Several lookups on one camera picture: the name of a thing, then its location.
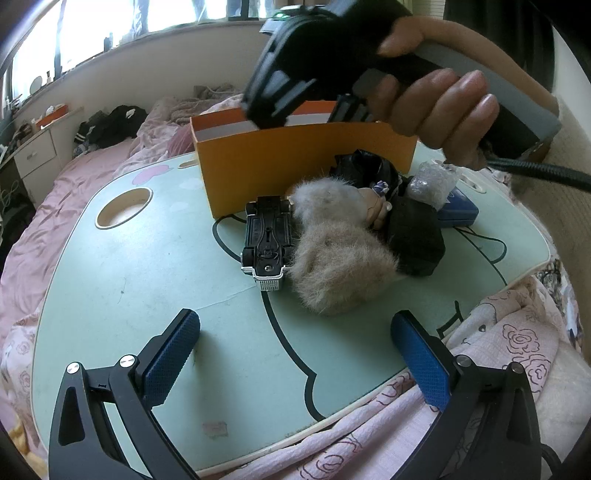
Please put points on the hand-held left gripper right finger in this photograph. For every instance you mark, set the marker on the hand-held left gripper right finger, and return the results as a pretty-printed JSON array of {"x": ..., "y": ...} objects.
[{"x": 425, "y": 364}]

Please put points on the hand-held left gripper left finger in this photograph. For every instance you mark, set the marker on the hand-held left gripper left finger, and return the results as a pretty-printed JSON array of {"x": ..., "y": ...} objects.
[{"x": 171, "y": 355}]

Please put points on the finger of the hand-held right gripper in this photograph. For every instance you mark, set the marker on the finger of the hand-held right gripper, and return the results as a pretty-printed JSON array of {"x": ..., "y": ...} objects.
[
  {"x": 272, "y": 92},
  {"x": 346, "y": 110}
]

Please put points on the orange cardboard box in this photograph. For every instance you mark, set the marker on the orange cardboard box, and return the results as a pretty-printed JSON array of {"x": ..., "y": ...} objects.
[{"x": 277, "y": 166}]

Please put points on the pink doll figure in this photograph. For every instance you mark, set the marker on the pink doll figure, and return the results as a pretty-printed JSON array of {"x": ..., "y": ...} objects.
[{"x": 376, "y": 207}]

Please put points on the clear plastic ball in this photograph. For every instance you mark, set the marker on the clear plastic ball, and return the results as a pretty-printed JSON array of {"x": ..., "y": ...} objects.
[{"x": 429, "y": 184}]

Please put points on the black cloth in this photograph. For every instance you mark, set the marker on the black cloth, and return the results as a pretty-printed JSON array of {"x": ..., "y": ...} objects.
[{"x": 415, "y": 235}]

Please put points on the beige furry toy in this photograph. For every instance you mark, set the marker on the beige furry toy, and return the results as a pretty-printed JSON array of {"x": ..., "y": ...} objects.
[{"x": 337, "y": 263}]

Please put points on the black toy car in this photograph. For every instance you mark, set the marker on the black toy car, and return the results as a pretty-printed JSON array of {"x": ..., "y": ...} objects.
[{"x": 268, "y": 240}]

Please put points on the blue tin box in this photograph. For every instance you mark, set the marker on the blue tin box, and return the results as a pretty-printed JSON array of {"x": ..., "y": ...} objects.
[{"x": 457, "y": 210}]

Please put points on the person's right hand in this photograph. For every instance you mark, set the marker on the person's right hand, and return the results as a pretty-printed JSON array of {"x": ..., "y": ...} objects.
[{"x": 443, "y": 110}]

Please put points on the black glossy pouch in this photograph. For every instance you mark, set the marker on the black glossy pouch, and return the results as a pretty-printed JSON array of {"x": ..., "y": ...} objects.
[{"x": 364, "y": 168}]

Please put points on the pink rose-print blanket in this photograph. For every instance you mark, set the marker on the pink rose-print blanket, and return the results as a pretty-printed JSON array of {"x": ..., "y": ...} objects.
[{"x": 508, "y": 341}]

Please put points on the rumpled pink quilt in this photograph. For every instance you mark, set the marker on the rumpled pink quilt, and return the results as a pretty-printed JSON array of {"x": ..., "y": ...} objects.
[{"x": 161, "y": 124}]

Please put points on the black striped clothes pile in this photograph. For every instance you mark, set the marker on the black striped clothes pile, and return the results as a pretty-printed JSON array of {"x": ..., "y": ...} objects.
[{"x": 111, "y": 124}]

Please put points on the small orange box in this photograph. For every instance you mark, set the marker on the small orange box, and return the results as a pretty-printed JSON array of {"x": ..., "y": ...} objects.
[{"x": 53, "y": 117}]

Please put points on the white nightstand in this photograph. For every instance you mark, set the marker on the white nightstand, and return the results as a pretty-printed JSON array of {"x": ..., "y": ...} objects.
[{"x": 37, "y": 157}]

